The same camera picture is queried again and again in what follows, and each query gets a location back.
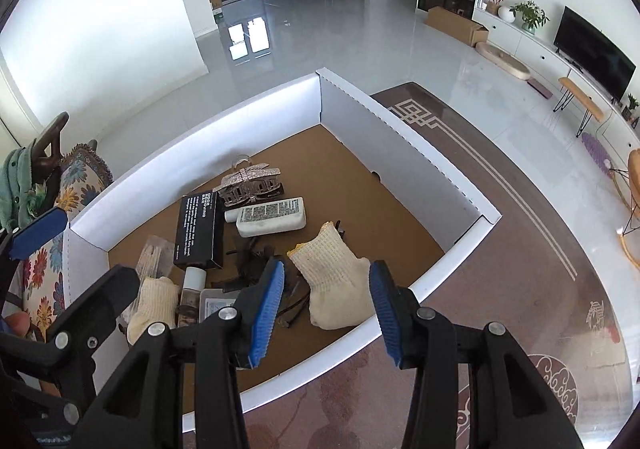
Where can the cotton swab packet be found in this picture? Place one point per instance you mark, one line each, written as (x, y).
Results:
(152, 259)

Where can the bushy potted plant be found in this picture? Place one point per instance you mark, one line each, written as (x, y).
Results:
(530, 15)

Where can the dark flat mat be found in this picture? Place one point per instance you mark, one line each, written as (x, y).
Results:
(540, 87)

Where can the person's left hand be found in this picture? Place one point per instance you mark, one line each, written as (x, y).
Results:
(20, 324)

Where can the small potted plant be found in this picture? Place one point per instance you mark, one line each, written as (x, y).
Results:
(631, 108)

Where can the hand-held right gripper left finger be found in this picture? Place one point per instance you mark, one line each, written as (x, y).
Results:
(265, 314)

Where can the orange lounge chair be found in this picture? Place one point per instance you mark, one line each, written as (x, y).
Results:
(631, 189)

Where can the cream knit glove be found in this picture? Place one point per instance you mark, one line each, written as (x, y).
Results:
(335, 279)
(155, 306)

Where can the black soap box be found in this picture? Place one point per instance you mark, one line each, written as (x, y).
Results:
(200, 231)

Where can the white tube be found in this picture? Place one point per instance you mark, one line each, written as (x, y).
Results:
(270, 216)

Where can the beige cat scratcher bed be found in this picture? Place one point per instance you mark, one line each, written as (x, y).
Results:
(502, 60)

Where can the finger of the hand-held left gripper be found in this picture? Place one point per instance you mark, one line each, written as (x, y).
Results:
(95, 309)
(40, 231)

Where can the clear glasses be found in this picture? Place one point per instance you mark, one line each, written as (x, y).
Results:
(292, 311)

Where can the clear bottle with white cap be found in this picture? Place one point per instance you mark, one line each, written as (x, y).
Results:
(192, 294)

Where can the purple mat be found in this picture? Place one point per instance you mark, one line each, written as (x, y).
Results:
(597, 151)

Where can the wooden bench with metal legs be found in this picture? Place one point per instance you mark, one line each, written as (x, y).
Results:
(580, 94)

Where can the green cloth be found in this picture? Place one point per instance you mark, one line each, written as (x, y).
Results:
(17, 184)

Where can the flat screen television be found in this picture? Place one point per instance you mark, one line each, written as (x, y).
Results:
(595, 51)

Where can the floral cushion chair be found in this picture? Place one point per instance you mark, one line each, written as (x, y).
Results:
(80, 179)

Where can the brown cardboard box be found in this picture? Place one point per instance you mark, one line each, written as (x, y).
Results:
(455, 24)

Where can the rhinestone bow hair clip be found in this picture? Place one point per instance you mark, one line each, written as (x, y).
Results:
(247, 184)

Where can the white television cabinet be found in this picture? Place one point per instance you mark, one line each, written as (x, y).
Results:
(535, 46)

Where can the round white vase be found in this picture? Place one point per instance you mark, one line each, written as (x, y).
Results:
(506, 14)

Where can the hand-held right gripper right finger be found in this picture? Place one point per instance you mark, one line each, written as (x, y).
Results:
(387, 316)

